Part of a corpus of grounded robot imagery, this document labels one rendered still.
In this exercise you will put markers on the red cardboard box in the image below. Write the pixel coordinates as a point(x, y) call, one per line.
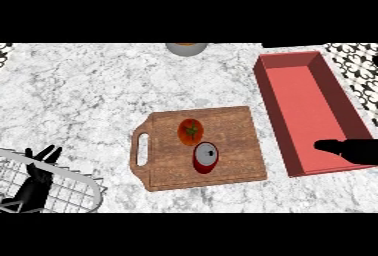
point(308, 113)

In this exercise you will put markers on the red tomato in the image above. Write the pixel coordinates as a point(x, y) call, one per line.
point(191, 132)

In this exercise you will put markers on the red can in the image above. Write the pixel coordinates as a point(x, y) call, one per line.
point(206, 157)

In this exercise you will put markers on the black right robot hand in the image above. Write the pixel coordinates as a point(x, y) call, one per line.
point(355, 151)

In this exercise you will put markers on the grey round pot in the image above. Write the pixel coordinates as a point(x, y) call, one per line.
point(186, 49)

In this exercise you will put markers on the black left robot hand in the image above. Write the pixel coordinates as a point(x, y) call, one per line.
point(33, 186)

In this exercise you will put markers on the brown wooden cutting board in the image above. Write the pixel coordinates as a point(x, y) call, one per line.
point(200, 148)

